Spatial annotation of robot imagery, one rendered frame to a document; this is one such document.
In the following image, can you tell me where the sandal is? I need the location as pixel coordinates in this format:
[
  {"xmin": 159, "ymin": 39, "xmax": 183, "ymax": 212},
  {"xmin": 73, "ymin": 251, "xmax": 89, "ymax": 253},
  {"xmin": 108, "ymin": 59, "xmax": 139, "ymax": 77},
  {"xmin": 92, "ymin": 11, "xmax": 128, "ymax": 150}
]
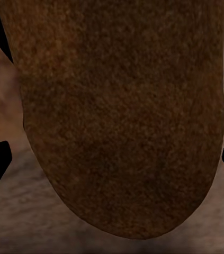
[{"xmin": 0, "ymin": 0, "xmax": 224, "ymax": 240}]

